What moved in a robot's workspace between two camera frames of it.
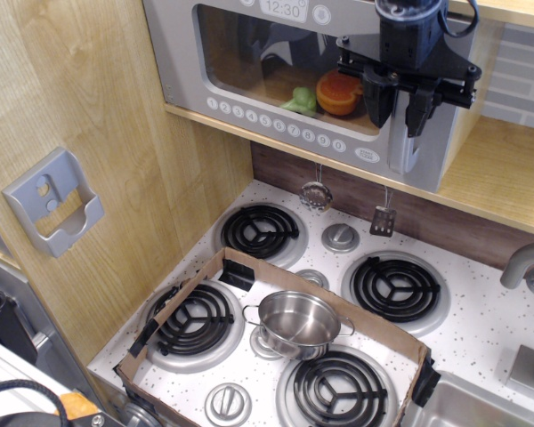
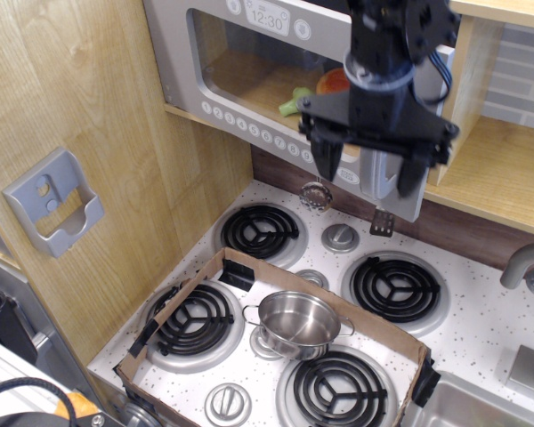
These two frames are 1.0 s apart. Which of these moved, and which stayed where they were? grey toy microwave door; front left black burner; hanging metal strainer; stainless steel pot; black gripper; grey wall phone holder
Moved: grey toy microwave door; black gripper
Stayed: hanging metal strainer; front left black burner; stainless steel pot; grey wall phone holder
